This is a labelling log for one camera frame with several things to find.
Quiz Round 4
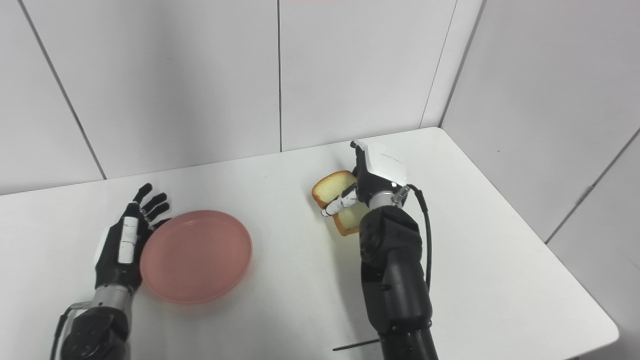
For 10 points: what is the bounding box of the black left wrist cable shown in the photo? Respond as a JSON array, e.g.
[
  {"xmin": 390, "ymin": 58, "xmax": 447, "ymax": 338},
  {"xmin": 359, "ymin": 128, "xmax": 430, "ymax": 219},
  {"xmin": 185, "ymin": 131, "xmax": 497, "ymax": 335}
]
[{"xmin": 50, "ymin": 302, "xmax": 91, "ymax": 360}]

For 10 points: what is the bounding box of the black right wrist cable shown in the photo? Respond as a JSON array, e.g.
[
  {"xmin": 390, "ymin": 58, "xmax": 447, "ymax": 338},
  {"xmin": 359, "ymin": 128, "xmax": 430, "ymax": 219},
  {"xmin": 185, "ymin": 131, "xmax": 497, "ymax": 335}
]
[{"xmin": 392, "ymin": 184, "xmax": 433, "ymax": 291}]

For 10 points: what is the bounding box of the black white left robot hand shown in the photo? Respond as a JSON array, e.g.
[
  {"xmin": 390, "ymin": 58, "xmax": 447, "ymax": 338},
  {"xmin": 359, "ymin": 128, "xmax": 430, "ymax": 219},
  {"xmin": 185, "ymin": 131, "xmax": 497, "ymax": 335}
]
[{"xmin": 94, "ymin": 183, "xmax": 171, "ymax": 292}]

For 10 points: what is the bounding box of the pink round plate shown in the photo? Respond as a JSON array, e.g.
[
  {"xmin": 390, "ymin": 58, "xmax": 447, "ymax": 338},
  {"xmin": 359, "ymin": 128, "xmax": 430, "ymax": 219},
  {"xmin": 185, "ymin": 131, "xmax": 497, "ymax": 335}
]
[{"xmin": 139, "ymin": 210, "xmax": 253, "ymax": 305}]

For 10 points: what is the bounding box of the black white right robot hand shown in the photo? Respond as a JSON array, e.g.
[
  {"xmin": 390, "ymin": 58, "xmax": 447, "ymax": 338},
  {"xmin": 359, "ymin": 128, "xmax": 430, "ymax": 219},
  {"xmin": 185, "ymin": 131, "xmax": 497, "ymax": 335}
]
[{"xmin": 320, "ymin": 140, "xmax": 410, "ymax": 218}]

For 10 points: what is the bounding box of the slice of white bread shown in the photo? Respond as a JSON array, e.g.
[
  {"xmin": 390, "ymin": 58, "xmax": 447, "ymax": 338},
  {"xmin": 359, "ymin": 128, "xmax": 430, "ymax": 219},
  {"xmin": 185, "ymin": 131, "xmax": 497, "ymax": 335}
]
[{"xmin": 311, "ymin": 170, "xmax": 371, "ymax": 237}]

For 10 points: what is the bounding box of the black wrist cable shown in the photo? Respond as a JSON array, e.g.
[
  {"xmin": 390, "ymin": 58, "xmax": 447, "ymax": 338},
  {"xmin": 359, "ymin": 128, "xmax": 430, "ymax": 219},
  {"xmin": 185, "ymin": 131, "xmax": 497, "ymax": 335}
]
[
  {"xmin": 392, "ymin": 184, "xmax": 433, "ymax": 291},
  {"xmin": 50, "ymin": 302, "xmax": 91, "ymax": 360}
]

